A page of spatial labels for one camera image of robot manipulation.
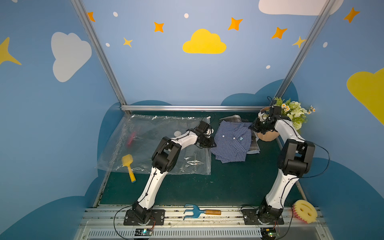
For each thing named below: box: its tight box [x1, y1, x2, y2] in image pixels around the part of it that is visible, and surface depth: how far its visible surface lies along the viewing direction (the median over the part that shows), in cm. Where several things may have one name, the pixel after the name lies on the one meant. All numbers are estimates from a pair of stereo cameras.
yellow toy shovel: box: [121, 154, 137, 183], surface depth 93 cm
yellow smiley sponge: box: [292, 199, 318, 224], surface depth 76 cm
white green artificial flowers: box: [273, 97, 316, 131], surface depth 84 cm
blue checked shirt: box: [209, 120, 252, 164], surface depth 99 cm
